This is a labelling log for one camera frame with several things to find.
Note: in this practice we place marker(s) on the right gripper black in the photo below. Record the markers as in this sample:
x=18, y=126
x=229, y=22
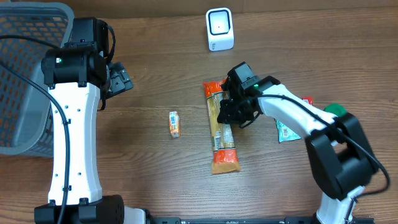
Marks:
x=226, y=118

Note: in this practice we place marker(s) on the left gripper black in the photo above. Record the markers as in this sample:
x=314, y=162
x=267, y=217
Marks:
x=121, y=79

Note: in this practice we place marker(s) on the light blue tissue pack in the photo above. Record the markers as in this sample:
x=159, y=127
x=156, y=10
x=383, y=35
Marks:
x=285, y=133

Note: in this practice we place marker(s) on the red and tan cracker package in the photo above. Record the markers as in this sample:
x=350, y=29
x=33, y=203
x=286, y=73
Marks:
x=225, y=157

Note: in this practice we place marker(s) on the red snack stick package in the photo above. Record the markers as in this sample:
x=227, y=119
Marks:
x=308, y=99

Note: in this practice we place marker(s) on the green lid jar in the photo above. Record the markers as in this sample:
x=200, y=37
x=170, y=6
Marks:
x=336, y=109

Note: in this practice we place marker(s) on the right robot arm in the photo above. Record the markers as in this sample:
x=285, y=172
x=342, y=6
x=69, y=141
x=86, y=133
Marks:
x=341, y=159

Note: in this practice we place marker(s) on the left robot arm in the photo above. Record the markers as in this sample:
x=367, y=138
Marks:
x=80, y=77

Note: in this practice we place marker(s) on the white barcode scanner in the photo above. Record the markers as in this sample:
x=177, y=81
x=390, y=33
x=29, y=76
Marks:
x=219, y=27

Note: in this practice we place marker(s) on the grey plastic shopping basket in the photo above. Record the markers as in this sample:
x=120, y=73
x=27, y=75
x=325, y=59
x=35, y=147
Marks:
x=27, y=30

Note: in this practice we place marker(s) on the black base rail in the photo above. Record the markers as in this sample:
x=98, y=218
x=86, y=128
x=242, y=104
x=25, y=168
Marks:
x=177, y=220

